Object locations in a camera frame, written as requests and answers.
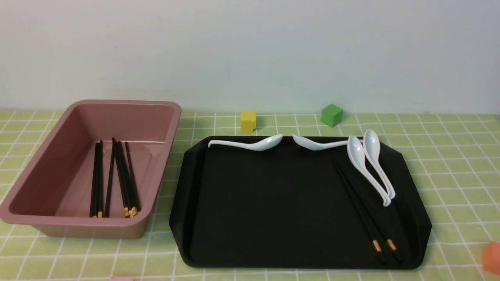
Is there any black chopstick gold band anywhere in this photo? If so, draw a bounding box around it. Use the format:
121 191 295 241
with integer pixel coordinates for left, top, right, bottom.
340 166 403 263
332 158 386 264

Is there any white spoon far left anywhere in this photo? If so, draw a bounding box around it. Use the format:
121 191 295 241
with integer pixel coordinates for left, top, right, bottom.
207 134 284 151

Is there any white spoon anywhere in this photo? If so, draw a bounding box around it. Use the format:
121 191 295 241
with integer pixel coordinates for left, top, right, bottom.
363 129 395 199
347 136 391 207
207 134 284 151
292 135 348 151

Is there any yellow cube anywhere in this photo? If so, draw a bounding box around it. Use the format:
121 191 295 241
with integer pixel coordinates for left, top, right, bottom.
240 110 257 133

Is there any white spoon centre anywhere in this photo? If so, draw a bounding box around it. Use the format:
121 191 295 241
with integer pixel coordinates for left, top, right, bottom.
292 135 348 151

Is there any black serving tray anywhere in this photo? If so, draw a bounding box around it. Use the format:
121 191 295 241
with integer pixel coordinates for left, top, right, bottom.
169 136 432 270

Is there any green cube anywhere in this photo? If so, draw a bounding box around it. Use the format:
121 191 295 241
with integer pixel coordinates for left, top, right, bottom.
320 104 344 128

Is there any white spoon right front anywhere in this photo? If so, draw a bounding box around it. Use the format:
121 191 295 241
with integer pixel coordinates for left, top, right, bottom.
347 136 391 207

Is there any white spoon right rear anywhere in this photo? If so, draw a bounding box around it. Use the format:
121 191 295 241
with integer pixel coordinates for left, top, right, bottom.
363 129 395 199

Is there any black chopstick in bin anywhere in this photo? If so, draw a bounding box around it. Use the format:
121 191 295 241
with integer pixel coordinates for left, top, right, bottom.
117 142 136 218
97 140 104 218
125 142 141 215
104 140 115 218
89 143 99 217
111 138 131 218

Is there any pink block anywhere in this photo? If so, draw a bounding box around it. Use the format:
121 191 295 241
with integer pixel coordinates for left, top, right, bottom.
109 277 134 281

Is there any pink plastic bin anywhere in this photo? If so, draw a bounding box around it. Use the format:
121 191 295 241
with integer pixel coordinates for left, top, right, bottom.
1 100 182 239

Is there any orange block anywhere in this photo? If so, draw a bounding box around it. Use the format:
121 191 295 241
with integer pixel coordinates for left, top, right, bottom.
482 241 500 276

